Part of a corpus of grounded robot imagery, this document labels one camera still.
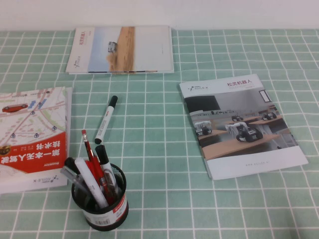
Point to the orange map cover book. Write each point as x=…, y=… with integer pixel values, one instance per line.
x=32, y=139

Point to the classroom robots brochure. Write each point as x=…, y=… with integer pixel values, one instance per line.
x=239, y=124

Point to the short black capped pen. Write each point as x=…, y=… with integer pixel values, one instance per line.
x=69, y=163

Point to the desert landscape brochure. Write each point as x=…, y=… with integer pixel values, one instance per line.
x=124, y=49

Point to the black mesh pen holder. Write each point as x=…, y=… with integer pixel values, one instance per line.
x=109, y=219

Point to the transparent gel pen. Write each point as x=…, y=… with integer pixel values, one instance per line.
x=72, y=177

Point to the black capped red label marker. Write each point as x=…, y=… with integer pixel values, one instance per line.
x=101, y=155

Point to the black capped white whiteboard marker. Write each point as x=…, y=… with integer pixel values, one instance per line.
x=106, y=119

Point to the green checked tablecloth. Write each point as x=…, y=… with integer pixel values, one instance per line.
x=159, y=179

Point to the red pen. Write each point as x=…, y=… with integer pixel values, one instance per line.
x=96, y=171

